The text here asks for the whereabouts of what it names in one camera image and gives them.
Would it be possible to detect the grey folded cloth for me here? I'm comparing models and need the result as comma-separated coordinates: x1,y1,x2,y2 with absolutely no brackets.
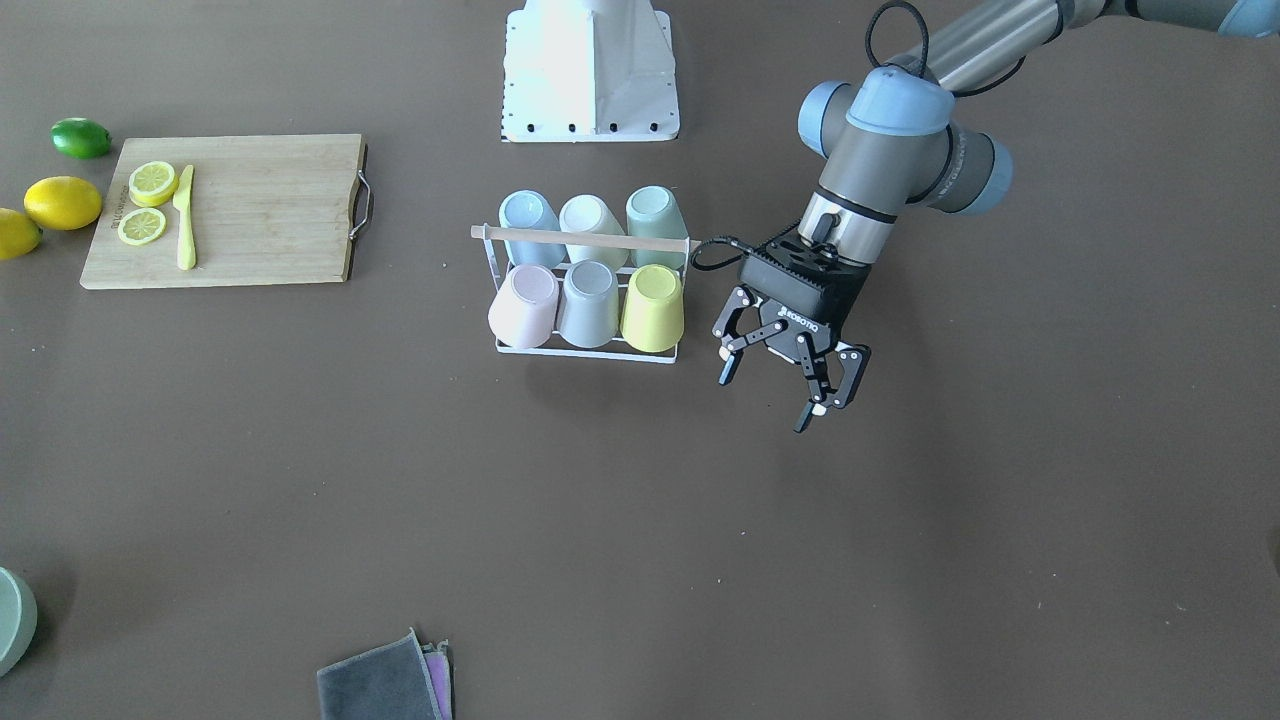
316,630,454,719

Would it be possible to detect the whole yellow lemon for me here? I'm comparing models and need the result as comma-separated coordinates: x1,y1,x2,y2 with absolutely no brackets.
0,208,44,261
23,176,102,231

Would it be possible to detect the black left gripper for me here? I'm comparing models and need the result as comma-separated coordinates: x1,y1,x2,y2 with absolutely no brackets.
712,240,872,434

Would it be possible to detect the white cup on rack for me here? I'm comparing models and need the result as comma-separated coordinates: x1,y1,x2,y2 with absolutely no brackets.
559,193,630,272

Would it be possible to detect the lemon slice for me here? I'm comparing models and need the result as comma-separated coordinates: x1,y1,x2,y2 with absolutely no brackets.
116,208,168,246
127,161,180,208

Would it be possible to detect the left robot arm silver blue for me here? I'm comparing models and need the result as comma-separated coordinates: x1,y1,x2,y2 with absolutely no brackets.
701,1,1277,432

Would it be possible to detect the light blue cup on rack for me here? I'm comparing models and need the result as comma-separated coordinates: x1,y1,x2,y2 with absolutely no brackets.
498,190,567,269

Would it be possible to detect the mint green cup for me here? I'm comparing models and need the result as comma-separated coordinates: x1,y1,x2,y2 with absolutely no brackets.
626,184,689,272

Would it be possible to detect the pink cup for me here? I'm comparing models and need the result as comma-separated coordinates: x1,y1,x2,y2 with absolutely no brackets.
486,264,561,348

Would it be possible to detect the white wire cup rack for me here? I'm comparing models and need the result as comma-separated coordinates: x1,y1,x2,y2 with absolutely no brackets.
470,224,698,365

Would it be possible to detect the wooden cutting board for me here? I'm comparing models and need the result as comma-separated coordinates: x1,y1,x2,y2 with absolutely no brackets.
79,135,367,290

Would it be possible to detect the mint green bowl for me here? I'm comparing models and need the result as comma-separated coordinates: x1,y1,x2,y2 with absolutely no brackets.
0,568,38,676

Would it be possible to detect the grey cup on rack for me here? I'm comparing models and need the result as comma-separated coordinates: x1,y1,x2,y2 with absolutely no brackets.
557,259,620,348

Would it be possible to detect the yellow plastic knife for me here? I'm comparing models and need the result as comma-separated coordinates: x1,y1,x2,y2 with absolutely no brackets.
172,165,197,272

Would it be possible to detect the white camera pole base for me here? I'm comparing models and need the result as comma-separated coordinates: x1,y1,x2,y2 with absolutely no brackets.
500,1,681,143

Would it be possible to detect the green lime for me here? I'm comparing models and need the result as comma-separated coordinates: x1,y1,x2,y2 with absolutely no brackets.
49,117,113,159

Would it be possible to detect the yellow cup on rack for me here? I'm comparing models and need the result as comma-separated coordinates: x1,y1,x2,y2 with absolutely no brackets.
620,264,685,354

